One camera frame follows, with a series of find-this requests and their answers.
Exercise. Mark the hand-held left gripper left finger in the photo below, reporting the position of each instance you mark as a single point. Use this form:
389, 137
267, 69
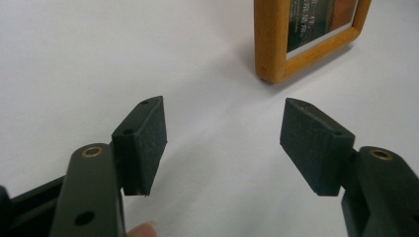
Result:
141, 148

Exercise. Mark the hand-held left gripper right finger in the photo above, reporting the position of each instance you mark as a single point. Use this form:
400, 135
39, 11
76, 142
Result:
313, 151

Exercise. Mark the wooden picture frame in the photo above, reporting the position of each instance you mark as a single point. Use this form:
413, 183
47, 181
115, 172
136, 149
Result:
270, 42

